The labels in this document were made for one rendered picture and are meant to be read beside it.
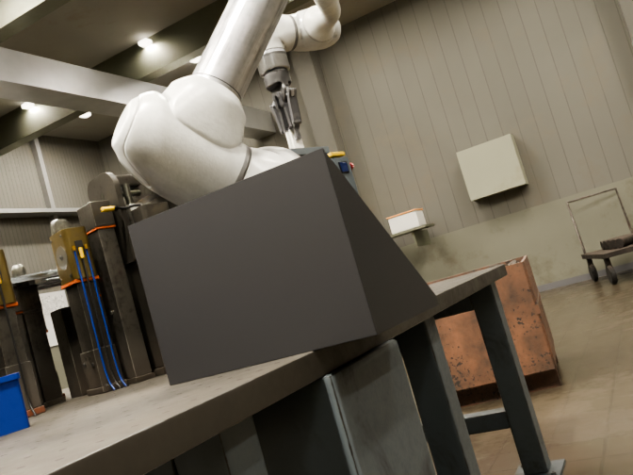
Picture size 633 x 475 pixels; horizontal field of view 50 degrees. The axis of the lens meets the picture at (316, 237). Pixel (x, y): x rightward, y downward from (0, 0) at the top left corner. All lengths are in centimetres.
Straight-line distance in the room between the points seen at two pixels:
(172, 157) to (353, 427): 52
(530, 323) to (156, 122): 269
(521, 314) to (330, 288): 264
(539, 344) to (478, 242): 611
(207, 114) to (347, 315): 44
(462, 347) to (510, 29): 673
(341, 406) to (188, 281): 31
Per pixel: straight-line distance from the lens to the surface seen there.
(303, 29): 202
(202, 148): 118
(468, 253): 966
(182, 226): 111
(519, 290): 356
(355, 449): 104
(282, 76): 194
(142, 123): 118
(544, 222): 947
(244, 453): 89
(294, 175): 99
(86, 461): 64
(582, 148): 946
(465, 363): 363
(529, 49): 971
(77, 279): 159
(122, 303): 161
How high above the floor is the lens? 78
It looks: 5 degrees up
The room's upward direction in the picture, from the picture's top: 16 degrees counter-clockwise
